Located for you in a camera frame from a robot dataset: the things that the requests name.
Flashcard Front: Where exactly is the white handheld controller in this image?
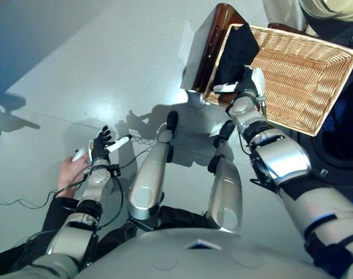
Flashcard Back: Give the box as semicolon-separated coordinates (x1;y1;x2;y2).
71;148;88;163

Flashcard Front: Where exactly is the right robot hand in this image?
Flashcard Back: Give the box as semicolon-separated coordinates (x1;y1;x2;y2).
212;65;266;102

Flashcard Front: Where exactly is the silver robot leg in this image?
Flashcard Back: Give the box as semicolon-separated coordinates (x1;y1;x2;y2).
206;120;243;235
127;110;179;222

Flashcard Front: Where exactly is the right silver robot leg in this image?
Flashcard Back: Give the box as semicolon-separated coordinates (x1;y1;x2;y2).
206;120;243;235

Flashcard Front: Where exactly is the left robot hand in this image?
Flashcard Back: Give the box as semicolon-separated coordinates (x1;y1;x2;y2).
88;125;133;164

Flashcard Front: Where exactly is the brown glossy side table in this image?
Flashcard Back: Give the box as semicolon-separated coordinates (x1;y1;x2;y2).
180;3;315;102

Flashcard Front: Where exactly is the round glass washing machine door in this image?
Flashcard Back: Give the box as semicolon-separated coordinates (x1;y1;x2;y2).
262;0;353;40

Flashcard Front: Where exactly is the silver robot torso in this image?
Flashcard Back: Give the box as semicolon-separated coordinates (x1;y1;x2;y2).
74;205;331;279

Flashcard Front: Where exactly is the thin grey floor cable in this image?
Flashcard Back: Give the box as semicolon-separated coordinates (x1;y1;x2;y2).
0;185;60;209

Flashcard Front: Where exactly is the person left forearm black sleeve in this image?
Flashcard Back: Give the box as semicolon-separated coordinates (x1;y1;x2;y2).
0;196;80;270

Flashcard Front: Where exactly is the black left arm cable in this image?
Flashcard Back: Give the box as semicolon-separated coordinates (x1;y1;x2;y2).
47;174;124;231

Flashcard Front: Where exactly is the wicker laundry basket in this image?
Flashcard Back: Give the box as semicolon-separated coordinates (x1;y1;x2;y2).
203;23;353;137

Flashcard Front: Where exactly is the person left hand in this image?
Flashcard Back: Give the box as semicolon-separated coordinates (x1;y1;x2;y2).
57;148;92;199

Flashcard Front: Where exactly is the left silver robot leg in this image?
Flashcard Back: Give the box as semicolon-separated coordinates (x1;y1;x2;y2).
127;110;179;222

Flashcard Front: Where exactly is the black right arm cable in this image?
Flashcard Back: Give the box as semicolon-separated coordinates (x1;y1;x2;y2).
239;97;268;159

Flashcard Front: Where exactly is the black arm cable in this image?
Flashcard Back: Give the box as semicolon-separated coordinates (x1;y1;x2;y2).
47;174;124;231
239;97;268;159

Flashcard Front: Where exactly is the black cloth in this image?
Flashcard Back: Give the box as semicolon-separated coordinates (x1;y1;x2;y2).
215;23;260;88

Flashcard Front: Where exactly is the grey front-load washing machine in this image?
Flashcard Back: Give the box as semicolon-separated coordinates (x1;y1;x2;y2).
292;46;353;216

